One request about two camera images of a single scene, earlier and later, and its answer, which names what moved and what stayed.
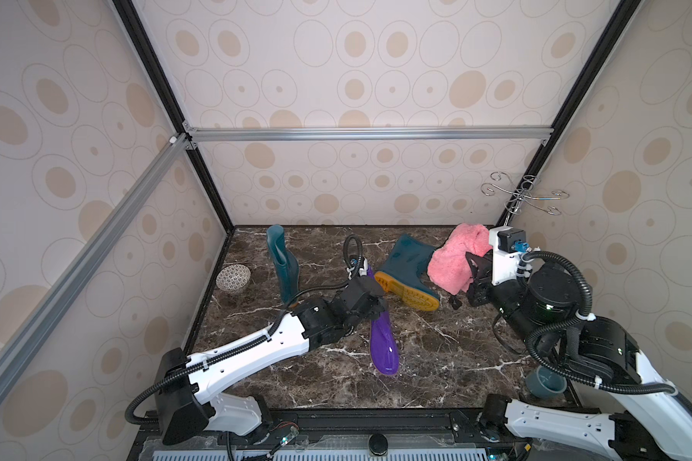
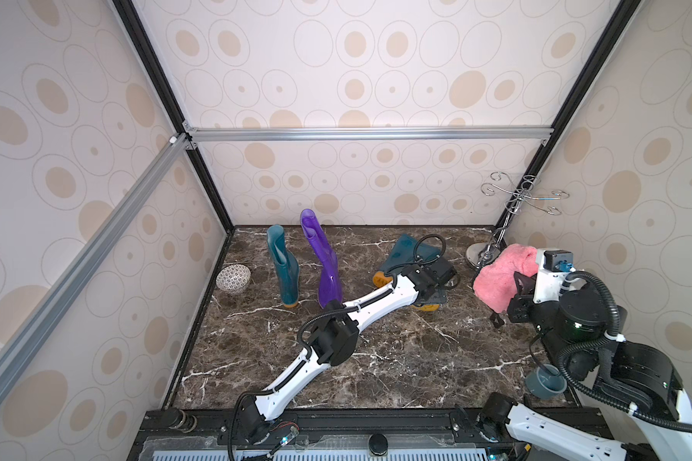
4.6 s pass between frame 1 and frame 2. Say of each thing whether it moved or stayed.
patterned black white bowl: stayed
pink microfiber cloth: moved
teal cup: stayed
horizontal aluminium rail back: stayed
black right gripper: moved
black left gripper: moved
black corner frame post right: stayed
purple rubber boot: moved
